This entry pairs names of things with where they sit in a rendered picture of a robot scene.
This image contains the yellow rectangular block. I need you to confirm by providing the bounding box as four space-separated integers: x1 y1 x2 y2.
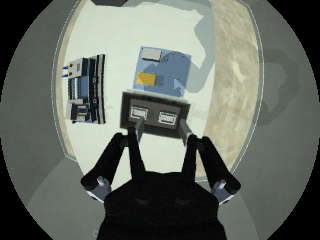
136 72 157 86

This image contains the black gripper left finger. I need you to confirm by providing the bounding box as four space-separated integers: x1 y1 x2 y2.
80 117 153 205

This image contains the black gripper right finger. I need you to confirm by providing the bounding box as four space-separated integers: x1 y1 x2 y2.
173 119 241 205

